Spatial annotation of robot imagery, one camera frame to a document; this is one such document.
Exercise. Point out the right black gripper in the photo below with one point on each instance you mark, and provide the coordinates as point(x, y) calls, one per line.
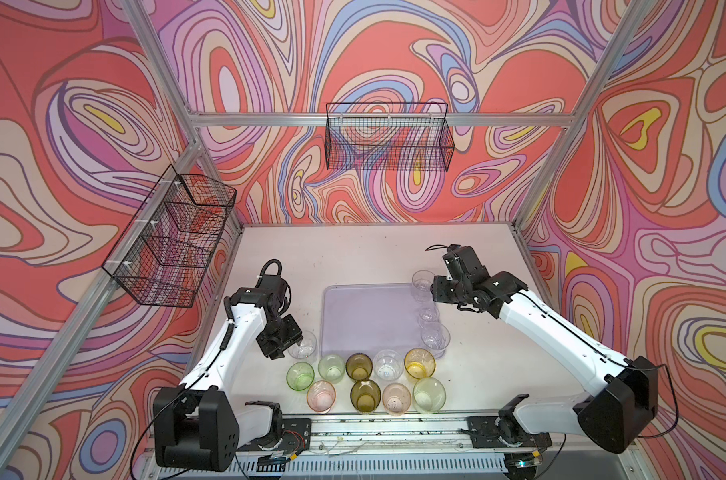
point(437, 289)

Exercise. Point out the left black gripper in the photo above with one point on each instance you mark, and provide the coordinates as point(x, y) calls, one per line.
point(275, 350)

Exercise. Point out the small clear glass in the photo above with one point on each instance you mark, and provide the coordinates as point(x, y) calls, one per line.
point(427, 314)

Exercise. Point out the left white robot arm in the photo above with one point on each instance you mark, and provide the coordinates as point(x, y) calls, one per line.
point(196, 425)

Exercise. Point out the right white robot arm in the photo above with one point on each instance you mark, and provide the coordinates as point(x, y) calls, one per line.
point(620, 395)

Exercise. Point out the lavender plastic tray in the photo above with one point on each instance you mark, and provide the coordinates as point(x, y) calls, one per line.
point(369, 318)

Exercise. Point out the green glass far left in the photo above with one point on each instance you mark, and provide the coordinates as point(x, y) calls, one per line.
point(300, 376)

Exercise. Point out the yellow glass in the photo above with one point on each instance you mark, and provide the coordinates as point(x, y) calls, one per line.
point(419, 363)

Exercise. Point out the light green glass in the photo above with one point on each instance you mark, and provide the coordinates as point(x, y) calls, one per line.
point(332, 368)

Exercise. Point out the dark olive glass back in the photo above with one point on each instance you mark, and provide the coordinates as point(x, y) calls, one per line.
point(359, 367)

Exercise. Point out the dark olive glass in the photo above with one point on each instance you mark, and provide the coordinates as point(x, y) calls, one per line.
point(365, 396)
point(359, 367)

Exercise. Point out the pink glass left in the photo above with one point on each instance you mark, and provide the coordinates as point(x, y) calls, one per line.
point(321, 396)

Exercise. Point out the pale green glass front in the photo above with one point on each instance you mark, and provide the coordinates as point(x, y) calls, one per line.
point(429, 395)

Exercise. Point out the peach pink glass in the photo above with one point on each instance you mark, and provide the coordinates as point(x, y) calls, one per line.
point(396, 399)

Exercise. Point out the dark olive glass front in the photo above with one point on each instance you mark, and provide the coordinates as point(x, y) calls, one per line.
point(365, 396)

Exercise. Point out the black wire basket left wall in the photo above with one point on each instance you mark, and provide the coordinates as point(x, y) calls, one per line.
point(179, 226)

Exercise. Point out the black wire basket wall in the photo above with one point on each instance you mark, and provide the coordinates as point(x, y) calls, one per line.
point(388, 136)
point(179, 226)

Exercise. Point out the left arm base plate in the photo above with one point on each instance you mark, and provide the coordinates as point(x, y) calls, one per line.
point(293, 436)

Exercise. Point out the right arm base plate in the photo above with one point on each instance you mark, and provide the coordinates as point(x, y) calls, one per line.
point(494, 432)

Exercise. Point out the black wire basket back wall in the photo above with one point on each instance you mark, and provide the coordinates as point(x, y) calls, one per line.
point(388, 136)

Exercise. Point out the aluminium front rail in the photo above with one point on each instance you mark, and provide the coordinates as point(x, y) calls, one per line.
point(349, 434)

